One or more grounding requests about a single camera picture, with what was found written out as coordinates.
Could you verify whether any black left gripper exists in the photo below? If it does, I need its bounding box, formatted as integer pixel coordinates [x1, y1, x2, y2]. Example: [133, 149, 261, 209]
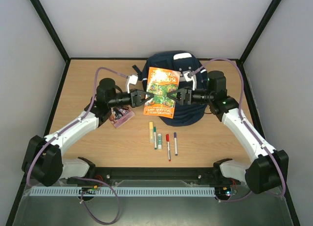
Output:
[109, 88, 154, 108]

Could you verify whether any orange Treehouse book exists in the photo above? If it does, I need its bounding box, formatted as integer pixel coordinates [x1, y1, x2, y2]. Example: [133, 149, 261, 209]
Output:
[143, 67, 180, 119]

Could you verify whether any illustrated book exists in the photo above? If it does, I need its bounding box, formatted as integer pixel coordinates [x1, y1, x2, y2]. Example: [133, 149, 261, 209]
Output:
[109, 106, 135, 128]

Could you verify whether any navy blue student backpack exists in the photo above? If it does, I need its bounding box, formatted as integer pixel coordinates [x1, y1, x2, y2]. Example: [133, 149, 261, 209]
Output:
[133, 50, 206, 127]

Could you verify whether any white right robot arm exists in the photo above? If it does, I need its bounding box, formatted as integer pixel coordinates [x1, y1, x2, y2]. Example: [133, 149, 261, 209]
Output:
[167, 71, 289, 196]

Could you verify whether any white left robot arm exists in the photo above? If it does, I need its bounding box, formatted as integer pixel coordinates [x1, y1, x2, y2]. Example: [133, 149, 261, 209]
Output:
[22, 78, 154, 186]

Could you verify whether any yellow highlighter pen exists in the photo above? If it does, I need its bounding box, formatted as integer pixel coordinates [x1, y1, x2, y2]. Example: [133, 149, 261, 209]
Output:
[149, 121, 155, 143]

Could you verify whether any purple marker pen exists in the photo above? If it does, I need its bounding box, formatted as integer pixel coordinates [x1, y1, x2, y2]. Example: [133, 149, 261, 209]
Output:
[174, 132, 178, 156]

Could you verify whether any green marker pen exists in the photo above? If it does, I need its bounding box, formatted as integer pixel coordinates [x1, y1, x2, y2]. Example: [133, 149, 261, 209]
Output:
[153, 126, 157, 150]

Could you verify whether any red marker pen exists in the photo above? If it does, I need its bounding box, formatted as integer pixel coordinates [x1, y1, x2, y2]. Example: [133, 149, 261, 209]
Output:
[166, 134, 171, 161]

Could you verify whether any white glue stick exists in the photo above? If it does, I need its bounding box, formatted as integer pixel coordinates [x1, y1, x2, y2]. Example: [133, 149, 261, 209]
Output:
[157, 133, 162, 150]

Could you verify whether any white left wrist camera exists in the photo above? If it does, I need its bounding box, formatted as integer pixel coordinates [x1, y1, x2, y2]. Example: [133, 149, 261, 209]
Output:
[126, 74, 138, 93]

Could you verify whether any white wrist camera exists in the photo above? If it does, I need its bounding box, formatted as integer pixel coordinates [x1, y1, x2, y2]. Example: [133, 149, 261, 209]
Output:
[126, 74, 138, 93]
[183, 70, 197, 90]

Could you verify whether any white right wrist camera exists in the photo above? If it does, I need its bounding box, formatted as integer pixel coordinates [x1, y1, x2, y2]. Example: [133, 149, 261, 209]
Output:
[183, 70, 197, 90]

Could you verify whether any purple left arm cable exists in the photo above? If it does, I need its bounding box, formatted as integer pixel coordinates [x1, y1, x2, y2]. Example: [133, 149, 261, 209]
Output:
[26, 67, 130, 224]

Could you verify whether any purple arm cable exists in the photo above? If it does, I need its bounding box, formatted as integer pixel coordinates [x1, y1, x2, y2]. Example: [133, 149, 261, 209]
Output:
[26, 67, 130, 224]
[192, 58, 286, 203]

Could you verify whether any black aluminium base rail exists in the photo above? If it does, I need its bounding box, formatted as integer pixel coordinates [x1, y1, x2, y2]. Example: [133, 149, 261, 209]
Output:
[24, 166, 284, 186]

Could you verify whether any light blue cable duct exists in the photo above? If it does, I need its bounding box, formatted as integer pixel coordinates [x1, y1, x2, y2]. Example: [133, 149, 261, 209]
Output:
[29, 186, 215, 197]

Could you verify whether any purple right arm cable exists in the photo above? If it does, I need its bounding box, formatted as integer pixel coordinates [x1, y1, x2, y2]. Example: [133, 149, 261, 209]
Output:
[192, 58, 286, 203]

